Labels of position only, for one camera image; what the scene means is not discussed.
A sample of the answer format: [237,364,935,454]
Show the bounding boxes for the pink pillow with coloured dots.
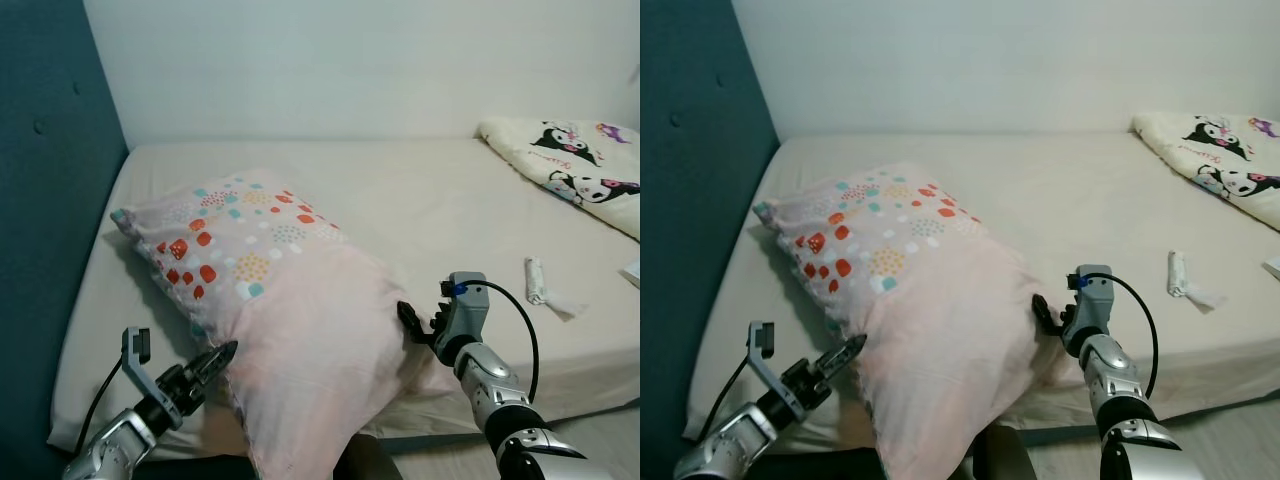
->
[110,170,461,480]
[752,163,1086,480]

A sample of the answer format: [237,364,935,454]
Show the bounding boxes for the bed mattress with cream sheet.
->
[48,138,641,456]
[685,130,1280,446]

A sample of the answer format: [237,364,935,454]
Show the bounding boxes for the cream cartoon print quilt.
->
[1132,112,1280,233]
[478,118,641,241]

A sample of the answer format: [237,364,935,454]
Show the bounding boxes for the teal upholstered headboard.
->
[640,0,782,471]
[0,0,132,480]

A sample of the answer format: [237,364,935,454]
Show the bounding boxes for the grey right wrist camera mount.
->
[440,272,491,366]
[1065,265,1114,356]

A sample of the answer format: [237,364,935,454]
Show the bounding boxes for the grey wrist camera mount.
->
[440,272,491,366]
[1065,265,1114,356]
[747,320,801,401]
[120,327,171,406]

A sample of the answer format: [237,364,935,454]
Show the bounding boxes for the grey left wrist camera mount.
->
[120,327,171,406]
[747,320,801,401]

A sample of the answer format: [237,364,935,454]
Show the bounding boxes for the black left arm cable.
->
[75,358,131,456]
[700,355,753,446]

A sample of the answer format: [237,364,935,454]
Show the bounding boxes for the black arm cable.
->
[478,280,541,403]
[700,355,753,446]
[75,358,131,456]
[1105,272,1161,399]

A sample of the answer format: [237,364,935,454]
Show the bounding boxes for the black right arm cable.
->
[478,280,541,403]
[1105,272,1161,399]

